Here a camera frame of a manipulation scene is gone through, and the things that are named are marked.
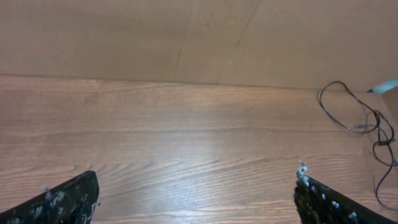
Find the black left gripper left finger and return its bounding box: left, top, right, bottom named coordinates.
left=1, top=170, right=100, bottom=224

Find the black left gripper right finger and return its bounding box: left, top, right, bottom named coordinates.
left=294, top=161, right=397, bottom=224

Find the black micro USB cable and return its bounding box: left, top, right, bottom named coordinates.
left=316, top=80, right=396, bottom=147

